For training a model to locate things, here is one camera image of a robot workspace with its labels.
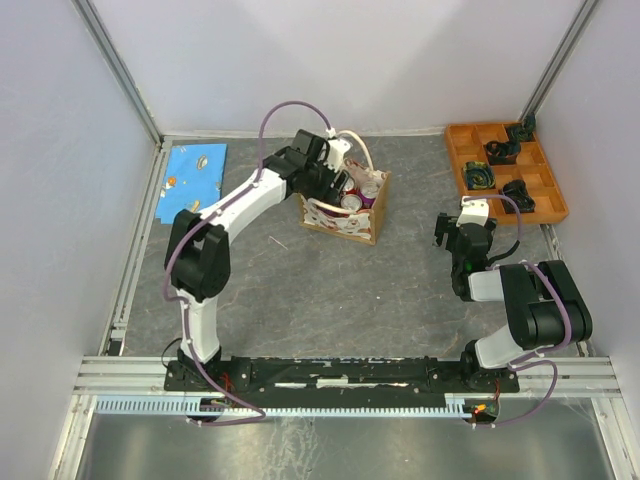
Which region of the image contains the red cola can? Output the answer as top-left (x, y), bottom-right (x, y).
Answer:
top-left (342, 176), bottom-right (358, 195)
top-left (340, 194), bottom-right (363, 215)

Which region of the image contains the purple Fanta can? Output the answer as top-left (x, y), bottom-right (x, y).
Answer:
top-left (358, 180), bottom-right (380, 209)
top-left (326, 192), bottom-right (342, 215)

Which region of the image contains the patterned canvas bag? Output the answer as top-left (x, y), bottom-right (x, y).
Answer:
top-left (298, 130), bottom-right (391, 245)

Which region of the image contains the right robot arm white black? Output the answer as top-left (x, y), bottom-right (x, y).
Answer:
top-left (434, 213), bottom-right (593, 391)

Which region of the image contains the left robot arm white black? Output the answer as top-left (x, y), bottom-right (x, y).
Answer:
top-left (164, 130), bottom-right (351, 390)

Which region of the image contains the blue yellow rolled sock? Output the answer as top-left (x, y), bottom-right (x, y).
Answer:
top-left (462, 161), bottom-right (496, 190)

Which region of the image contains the black rolled sock front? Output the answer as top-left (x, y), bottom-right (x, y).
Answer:
top-left (500, 179), bottom-right (536, 213)

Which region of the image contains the black rolled sock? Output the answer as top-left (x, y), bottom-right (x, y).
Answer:
top-left (484, 140), bottom-right (521, 166)
top-left (500, 179), bottom-right (536, 213)

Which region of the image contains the black rolled sock centre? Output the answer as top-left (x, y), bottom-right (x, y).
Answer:
top-left (484, 140), bottom-right (521, 166)

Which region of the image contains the blue patterned cloth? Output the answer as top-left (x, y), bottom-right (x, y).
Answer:
top-left (155, 143), bottom-right (227, 225)

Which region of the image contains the dark green sock back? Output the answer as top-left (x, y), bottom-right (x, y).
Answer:
top-left (505, 112), bottom-right (536, 143)

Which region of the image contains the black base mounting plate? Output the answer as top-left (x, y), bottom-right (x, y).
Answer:
top-left (164, 357), bottom-right (520, 412)

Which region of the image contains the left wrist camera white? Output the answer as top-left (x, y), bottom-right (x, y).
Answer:
top-left (324, 130), bottom-right (352, 173)

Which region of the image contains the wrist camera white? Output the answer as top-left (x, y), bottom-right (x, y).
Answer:
top-left (456, 196), bottom-right (490, 227)
top-left (324, 130), bottom-right (352, 173)

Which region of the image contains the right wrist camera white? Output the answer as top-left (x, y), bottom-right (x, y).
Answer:
top-left (456, 196), bottom-right (490, 227)

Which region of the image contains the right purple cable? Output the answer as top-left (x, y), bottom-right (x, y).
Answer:
top-left (461, 194), bottom-right (574, 430)

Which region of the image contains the blue slotted cable duct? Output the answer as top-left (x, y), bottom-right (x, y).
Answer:
top-left (94, 394), bottom-right (471, 419)

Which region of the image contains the aluminium frame rail front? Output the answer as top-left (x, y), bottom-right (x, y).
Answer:
top-left (73, 356), bottom-right (622, 399)

